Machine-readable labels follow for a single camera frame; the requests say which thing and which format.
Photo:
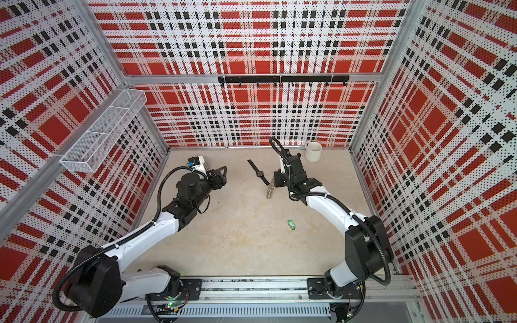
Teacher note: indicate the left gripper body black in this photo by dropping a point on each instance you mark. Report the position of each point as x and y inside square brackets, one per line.
[212, 178]

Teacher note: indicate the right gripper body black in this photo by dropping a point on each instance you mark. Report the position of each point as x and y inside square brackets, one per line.
[289, 182]

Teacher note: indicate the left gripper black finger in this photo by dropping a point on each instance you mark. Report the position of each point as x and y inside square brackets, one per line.
[219, 172]
[217, 184]

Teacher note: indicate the green key tag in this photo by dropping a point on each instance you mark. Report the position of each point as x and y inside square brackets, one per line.
[291, 224]

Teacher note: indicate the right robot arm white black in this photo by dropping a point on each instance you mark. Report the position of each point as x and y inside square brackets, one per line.
[368, 252]

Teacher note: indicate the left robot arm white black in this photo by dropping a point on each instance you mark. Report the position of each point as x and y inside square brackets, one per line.
[97, 281]

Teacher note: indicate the black wrist watch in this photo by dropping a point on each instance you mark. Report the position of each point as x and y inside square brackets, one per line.
[259, 173]

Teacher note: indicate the white ceramic mug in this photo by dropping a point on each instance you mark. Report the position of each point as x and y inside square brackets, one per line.
[313, 151]

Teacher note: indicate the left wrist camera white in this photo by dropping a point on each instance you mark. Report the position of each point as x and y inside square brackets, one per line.
[197, 163]

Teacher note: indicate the black hook rail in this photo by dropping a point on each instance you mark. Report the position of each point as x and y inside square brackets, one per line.
[284, 79]

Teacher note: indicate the white wire mesh basket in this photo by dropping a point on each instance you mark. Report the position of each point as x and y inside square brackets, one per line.
[91, 149]

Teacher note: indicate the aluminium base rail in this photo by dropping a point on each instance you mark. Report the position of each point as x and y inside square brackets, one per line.
[276, 299]

